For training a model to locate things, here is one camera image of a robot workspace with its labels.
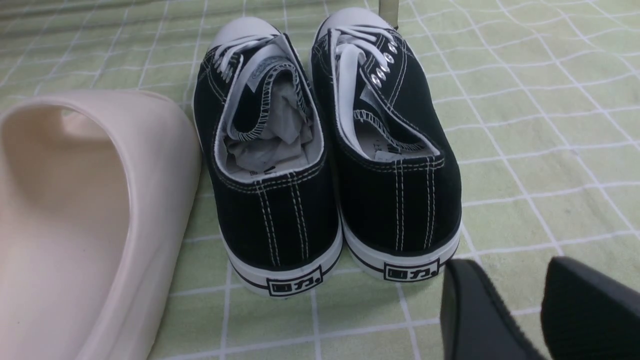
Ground black canvas sneaker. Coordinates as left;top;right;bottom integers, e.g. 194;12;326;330
192;16;343;299
310;7;462;283

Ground metal shoe rack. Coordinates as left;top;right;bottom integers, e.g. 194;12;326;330
378;0;400;30

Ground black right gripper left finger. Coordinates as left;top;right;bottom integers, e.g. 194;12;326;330
439;259;544;360

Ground cream foam slide right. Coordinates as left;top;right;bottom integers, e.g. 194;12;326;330
0;89;201;360

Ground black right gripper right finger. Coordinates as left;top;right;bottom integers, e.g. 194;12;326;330
541;256;640;360

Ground black canvas sneaker left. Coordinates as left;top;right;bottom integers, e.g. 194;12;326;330
192;16;343;299

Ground black canvas sneaker right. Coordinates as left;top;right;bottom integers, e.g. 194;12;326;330
310;7;462;283

